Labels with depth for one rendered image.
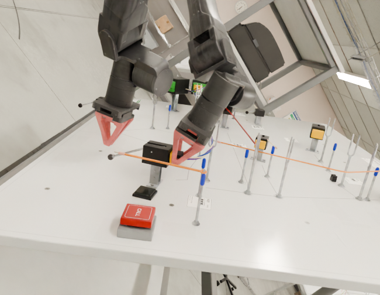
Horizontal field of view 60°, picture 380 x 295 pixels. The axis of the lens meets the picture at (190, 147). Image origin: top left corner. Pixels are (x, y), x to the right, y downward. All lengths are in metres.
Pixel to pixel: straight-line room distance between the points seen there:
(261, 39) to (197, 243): 1.34
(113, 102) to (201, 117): 0.19
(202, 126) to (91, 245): 0.29
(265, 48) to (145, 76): 1.18
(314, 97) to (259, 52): 7.13
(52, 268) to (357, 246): 0.63
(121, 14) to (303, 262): 0.50
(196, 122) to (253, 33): 1.15
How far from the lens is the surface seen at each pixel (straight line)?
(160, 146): 0.69
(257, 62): 1.75
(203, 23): 0.68
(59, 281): 0.84
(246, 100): 0.68
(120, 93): 0.68
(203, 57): 0.65
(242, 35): 1.73
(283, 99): 1.72
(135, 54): 0.65
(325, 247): 0.64
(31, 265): 0.80
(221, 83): 0.62
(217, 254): 0.54
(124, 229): 0.54
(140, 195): 0.66
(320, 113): 8.99
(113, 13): 0.60
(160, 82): 0.63
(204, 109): 0.63
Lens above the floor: 1.33
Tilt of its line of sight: 11 degrees down
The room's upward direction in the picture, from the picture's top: 60 degrees clockwise
